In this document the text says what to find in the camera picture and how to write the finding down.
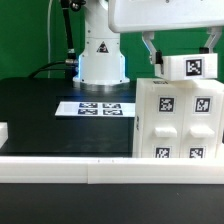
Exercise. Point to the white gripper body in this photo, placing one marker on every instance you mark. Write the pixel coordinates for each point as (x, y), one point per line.
(156, 15)

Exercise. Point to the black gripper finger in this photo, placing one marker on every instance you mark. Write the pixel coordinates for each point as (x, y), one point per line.
(214, 36)
(155, 55)

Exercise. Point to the white cabinet top block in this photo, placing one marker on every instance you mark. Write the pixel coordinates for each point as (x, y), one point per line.
(187, 67)

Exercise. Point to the white cabinet body box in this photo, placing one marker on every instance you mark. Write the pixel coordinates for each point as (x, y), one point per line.
(144, 87)

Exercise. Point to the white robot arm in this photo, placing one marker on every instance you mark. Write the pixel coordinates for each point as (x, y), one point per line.
(101, 64)

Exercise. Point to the white marker base plate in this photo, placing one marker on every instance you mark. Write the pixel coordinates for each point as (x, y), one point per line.
(95, 109)

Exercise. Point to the white U-shaped fence frame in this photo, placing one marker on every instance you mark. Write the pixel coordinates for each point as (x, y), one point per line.
(110, 170)

